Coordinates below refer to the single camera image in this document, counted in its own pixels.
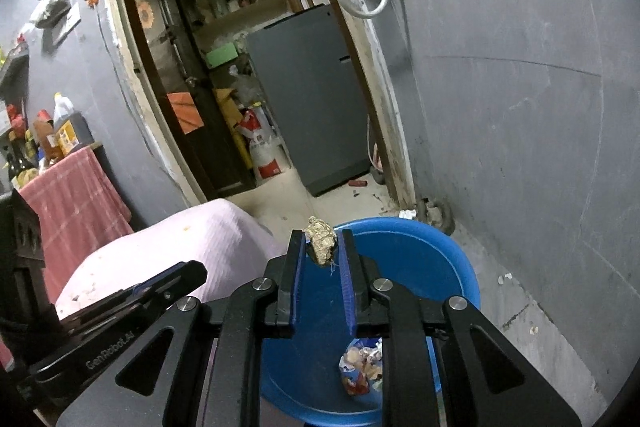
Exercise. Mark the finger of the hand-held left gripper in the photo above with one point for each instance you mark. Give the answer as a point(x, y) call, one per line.
point(185, 272)
point(175, 297)

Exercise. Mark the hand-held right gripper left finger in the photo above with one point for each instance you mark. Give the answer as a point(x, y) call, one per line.
point(298, 287)

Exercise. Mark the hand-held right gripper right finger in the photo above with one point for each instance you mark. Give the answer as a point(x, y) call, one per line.
point(347, 287)

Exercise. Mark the green-white paper ball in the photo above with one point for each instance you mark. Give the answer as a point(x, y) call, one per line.
point(321, 239)

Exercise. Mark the white paper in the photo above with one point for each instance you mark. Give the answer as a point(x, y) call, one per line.
point(372, 354)

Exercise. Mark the blue plastic bucket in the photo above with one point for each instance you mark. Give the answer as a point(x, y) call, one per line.
point(425, 267)

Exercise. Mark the silver blue snack wrapper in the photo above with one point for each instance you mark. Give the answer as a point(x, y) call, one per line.
point(352, 377)

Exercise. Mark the pink ribbed blanket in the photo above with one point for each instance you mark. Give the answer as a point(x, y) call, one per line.
point(200, 232)

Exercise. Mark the dark wooden door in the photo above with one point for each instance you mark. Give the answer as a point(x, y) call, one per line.
point(200, 147)

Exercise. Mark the pink soft item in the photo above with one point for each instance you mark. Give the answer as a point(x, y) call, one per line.
point(376, 157)

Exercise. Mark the red checkered towel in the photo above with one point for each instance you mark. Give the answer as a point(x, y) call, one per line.
point(75, 197)

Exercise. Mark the red and white bag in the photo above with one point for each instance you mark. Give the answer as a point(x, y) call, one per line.
point(265, 157)

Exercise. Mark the orange paper sheet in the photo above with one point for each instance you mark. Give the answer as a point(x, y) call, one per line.
point(186, 113)

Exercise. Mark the yellow bag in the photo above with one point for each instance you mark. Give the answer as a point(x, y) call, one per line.
point(230, 107)

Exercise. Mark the grey washing machine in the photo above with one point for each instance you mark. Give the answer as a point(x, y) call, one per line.
point(310, 107)

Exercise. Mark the large cooking oil bottle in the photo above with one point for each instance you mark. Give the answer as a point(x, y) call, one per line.
point(70, 132)

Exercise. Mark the green box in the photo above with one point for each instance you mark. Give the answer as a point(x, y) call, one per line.
point(220, 55)

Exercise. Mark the sunflower sticker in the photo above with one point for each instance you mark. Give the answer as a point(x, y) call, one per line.
point(145, 13)

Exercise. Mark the white door frame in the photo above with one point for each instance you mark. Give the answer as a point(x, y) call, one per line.
point(395, 147)

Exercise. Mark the grey wall shelf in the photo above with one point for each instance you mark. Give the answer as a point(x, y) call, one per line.
point(12, 69)

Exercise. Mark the white wall socket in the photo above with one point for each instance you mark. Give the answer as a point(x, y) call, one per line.
point(62, 27)

